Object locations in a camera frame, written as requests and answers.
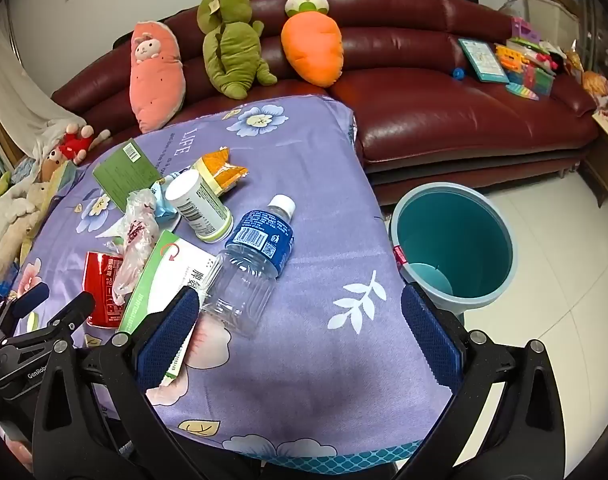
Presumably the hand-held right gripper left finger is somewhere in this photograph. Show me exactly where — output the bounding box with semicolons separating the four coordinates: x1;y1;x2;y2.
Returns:
31;291;207;480

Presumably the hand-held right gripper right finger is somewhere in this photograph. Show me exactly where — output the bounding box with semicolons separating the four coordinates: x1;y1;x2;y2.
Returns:
394;282;567;480

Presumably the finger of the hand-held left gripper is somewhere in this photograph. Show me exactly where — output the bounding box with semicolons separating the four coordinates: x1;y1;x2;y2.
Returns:
0;282;51;341
0;291;96;361

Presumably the white and green box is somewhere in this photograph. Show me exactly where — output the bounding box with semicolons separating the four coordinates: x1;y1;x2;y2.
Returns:
118;230;220;388

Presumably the teal waste bin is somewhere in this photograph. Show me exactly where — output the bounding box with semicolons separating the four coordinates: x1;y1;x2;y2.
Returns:
390;182;518;316

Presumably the orange snack packet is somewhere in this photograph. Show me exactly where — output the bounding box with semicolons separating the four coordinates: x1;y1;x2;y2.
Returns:
191;146;250;198

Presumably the red drink can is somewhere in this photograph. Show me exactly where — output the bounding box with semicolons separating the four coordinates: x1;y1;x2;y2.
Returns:
85;251;127;329

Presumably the beige plush toy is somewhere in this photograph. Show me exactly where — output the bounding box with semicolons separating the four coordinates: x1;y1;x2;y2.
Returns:
0;180;52;281

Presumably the crumpled clear plastic wrapper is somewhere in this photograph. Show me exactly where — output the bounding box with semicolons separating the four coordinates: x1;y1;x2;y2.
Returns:
104;189;161;306

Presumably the clear plastic bottle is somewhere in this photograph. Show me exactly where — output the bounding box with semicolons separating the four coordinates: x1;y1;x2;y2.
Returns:
200;195;296;338

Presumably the blue wrapper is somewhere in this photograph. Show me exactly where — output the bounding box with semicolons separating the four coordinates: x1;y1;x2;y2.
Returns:
149;180;182;228

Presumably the white plastic drink cup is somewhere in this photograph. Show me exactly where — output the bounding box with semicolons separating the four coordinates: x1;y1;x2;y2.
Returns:
164;169;234;243

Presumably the green card box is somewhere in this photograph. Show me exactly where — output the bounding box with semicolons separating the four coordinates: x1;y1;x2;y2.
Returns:
92;138;164;213

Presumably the red plush toy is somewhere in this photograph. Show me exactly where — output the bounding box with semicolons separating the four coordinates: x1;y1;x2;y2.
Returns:
59;124;112;166

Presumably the purple floral tablecloth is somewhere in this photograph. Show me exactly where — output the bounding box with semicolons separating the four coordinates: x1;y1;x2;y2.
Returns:
4;96;465;461

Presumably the white cloth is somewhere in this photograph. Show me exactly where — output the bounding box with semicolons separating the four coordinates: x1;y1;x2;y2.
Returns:
0;5;87;161

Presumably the dark red leather sofa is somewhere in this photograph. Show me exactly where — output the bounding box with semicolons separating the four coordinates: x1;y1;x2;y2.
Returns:
51;0;602;206

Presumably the pink plush pillow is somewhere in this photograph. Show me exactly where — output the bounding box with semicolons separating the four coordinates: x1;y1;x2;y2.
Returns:
129;21;187;134

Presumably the wooden cabinet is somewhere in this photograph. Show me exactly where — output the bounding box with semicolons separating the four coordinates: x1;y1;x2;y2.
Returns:
579;125;608;208

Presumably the rainbow fidget mat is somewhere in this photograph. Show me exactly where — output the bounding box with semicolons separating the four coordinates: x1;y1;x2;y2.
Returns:
504;84;541;102

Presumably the teal picture book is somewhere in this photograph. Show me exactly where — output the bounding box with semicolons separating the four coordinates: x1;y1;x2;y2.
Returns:
458;38;510;84

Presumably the green plush turtle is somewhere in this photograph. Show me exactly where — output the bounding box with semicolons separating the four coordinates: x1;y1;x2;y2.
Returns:
197;0;279;100

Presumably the orange plastic toy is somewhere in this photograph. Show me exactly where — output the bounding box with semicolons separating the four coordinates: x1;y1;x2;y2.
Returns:
495;45;527;71

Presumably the orange stuffed toy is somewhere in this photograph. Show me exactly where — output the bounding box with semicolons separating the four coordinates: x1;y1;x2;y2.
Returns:
581;70;608;98

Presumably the orange carrot plush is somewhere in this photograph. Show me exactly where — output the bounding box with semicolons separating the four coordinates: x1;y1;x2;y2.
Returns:
280;0;343;88

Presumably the pink plastic toy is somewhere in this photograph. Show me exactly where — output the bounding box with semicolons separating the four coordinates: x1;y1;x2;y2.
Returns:
511;17;540;43

